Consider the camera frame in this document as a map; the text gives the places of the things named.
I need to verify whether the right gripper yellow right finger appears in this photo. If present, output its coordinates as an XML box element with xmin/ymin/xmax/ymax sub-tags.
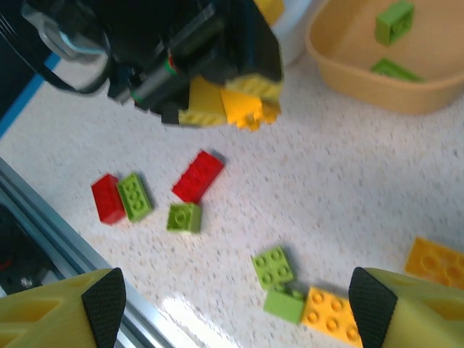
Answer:
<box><xmin>347</xmin><ymin>267</ymin><xmax>464</xmax><ymax>348</ymax></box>

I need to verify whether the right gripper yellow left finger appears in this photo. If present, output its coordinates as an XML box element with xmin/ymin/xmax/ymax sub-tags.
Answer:
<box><xmin>0</xmin><ymin>267</ymin><xmax>127</xmax><ymax>348</ymax></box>

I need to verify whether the small yellow lego brick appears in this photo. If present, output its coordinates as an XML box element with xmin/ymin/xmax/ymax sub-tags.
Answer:
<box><xmin>253</xmin><ymin>0</ymin><xmax>286</xmax><ymax>27</ymax></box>
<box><xmin>220</xmin><ymin>88</ymin><xmax>283</xmax><ymax>132</ymax></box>

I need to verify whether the long yellow lego brick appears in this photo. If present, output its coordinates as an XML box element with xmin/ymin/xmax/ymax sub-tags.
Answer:
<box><xmin>404</xmin><ymin>236</ymin><xmax>464</xmax><ymax>291</ymax></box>
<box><xmin>301</xmin><ymin>286</ymin><xmax>365</xmax><ymax>348</ymax></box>

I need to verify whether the long red lego brick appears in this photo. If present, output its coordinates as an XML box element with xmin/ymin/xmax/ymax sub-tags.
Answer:
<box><xmin>171</xmin><ymin>149</ymin><xmax>225</xmax><ymax>204</ymax></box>
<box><xmin>90</xmin><ymin>173</ymin><xmax>128</xmax><ymax>226</ymax></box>

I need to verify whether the small green lego brick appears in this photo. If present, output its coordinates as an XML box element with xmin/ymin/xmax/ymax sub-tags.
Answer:
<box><xmin>251</xmin><ymin>245</ymin><xmax>296</xmax><ymax>292</ymax></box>
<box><xmin>165</xmin><ymin>202</ymin><xmax>203</xmax><ymax>235</ymax></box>
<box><xmin>374</xmin><ymin>0</ymin><xmax>415</xmax><ymax>47</ymax></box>
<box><xmin>262</xmin><ymin>284</ymin><xmax>306</xmax><ymax>326</ymax></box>

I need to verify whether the long green lego brick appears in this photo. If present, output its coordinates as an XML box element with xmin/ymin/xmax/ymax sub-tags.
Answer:
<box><xmin>369</xmin><ymin>57</ymin><xmax>425</xmax><ymax>83</ymax></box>
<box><xmin>116</xmin><ymin>172</ymin><xmax>154</xmax><ymax>223</ymax></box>

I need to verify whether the white plastic container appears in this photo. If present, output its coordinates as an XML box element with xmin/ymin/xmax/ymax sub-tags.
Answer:
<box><xmin>268</xmin><ymin>0</ymin><xmax>327</xmax><ymax>68</ymax></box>

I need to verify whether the orange plastic container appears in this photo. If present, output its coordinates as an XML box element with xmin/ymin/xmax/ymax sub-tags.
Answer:
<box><xmin>304</xmin><ymin>0</ymin><xmax>464</xmax><ymax>116</ymax></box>

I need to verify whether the aluminium mounting rail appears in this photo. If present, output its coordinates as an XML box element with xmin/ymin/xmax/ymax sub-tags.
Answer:
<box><xmin>0</xmin><ymin>157</ymin><xmax>182</xmax><ymax>348</ymax></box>

